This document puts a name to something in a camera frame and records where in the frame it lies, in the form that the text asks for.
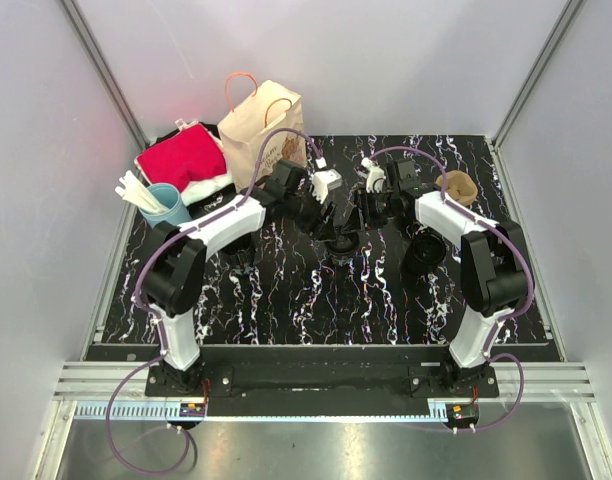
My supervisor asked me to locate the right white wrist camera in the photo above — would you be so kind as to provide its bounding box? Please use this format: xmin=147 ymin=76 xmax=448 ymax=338
xmin=361 ymin=157 xmax=386 ymax=193

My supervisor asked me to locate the black cup stack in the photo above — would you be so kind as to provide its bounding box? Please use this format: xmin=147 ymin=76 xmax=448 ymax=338
xmin=220 ymin=234 xmax=255 ymax=269
xmin=402 ymin=229 xmax=447 ymax=275

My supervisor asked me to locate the red napkin stack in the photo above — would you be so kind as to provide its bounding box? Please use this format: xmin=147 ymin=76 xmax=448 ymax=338
xmin=134 ymin=119 xmax=234 ymax=206

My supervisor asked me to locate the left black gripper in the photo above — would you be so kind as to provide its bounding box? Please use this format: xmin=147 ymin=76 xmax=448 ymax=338
xmin=284 ymin=184 xmax=337 ymax=243

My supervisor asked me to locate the white stirrer sticks bundle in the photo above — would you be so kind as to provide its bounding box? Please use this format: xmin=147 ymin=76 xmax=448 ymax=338
xmin=115 ymin=170 xmax=168 ymax=215

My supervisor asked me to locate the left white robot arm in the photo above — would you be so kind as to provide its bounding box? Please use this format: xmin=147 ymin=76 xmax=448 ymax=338
xmin=133 ymin=160 xmax=343 ymax=396

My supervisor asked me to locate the single black paper cup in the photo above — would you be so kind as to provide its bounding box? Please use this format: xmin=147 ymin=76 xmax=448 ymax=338
xmin=325 ymin=239 xmax=359 ymax=266

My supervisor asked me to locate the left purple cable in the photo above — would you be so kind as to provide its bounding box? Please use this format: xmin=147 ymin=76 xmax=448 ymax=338
xmin=103 ymin=127 xmax=327 ymax=473

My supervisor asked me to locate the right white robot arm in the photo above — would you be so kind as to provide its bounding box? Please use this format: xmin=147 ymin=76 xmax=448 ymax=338
xmin=341 ymin=157 xmax=535 ymax=397

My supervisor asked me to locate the aluminium rail frame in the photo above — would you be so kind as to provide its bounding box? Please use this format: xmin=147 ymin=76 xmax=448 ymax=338
xmin=56 ymin=1 xmax=612 ymax=479

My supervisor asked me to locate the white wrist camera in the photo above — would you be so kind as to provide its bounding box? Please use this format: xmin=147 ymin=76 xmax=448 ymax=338
xmin=311 ymin=157 xmax=343 ymax=204
xmin=361 ymin=157 xmax=386 ymax=193

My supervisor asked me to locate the light blue cup holder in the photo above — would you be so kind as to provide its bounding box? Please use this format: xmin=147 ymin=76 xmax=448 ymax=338
xmin=138 ymin=183 xmax=192 ymax=227

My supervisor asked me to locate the black napkin tray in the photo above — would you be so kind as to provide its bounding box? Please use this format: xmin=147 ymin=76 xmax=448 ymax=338
xmin=151 ymin=122 xmax=223 ymax=148

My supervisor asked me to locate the black plastic cup lid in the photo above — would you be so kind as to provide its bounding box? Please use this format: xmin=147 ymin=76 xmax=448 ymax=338
xmin=324 ymin=233 xmax=360 ymax=255

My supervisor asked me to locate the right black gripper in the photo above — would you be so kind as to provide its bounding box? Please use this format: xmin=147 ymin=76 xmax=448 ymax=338
xmin=342 ymin=189 xmax=399 ymax=235

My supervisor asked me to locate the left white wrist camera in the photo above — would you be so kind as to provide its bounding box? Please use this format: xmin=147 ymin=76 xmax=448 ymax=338
xmin=311 ymin=157 xmax=343 ymax=204

